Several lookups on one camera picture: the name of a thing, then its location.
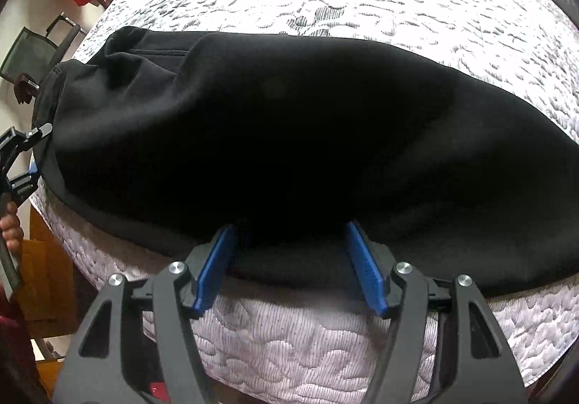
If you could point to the person's left forearm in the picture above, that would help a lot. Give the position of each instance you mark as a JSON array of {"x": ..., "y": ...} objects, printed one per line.
[{"x": 16, "y": 340}]

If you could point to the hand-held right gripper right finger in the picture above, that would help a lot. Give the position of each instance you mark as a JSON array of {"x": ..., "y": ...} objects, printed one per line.
[{"x": 367, "y": 268}]

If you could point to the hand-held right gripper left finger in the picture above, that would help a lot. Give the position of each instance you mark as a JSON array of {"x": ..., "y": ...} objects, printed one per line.
[{"x": 216, "y": 268}]

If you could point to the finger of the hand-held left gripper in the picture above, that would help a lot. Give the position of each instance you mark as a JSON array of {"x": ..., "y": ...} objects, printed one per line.
[
  {"x": 25, "y": 184},
  {"x": 40, "y": 131}
]

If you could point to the black pants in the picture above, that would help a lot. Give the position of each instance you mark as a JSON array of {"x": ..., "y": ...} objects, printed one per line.
[{"x": 271, "y": 137}]

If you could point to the person's left hand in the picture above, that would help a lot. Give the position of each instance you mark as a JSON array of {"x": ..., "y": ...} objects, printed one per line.
[{"x": 12, "y": 230}]

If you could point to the black mesh office chair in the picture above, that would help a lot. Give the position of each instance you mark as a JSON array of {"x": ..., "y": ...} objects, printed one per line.
[{"x": 29, "y": 53}]

